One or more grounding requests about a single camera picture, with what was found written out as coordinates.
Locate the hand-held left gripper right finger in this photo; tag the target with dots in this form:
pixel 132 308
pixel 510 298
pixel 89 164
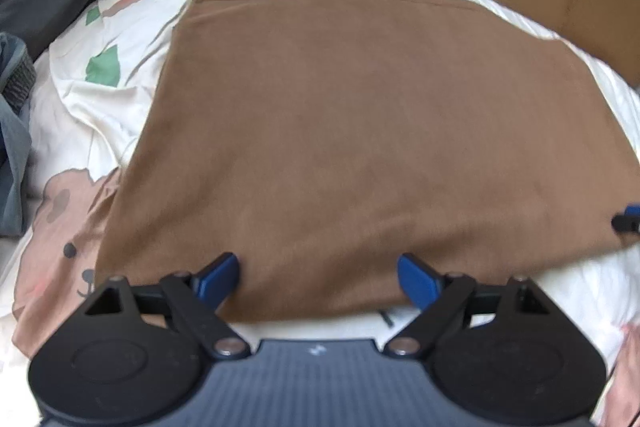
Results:
pixel 417 281

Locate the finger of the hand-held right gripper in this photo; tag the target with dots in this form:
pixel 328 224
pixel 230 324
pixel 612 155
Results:
pixel 629 221

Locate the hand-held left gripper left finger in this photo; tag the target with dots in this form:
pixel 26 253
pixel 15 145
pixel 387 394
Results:
pixel 220 276

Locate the brown printed t-shirt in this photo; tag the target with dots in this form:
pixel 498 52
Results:
pixel 350 132

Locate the cream cartoon bear bedsheet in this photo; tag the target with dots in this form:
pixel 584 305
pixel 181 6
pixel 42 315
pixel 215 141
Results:
pixel 65 142

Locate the blue-grey sweatshirt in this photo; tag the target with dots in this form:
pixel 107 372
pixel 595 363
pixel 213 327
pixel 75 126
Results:
pixel 12 157

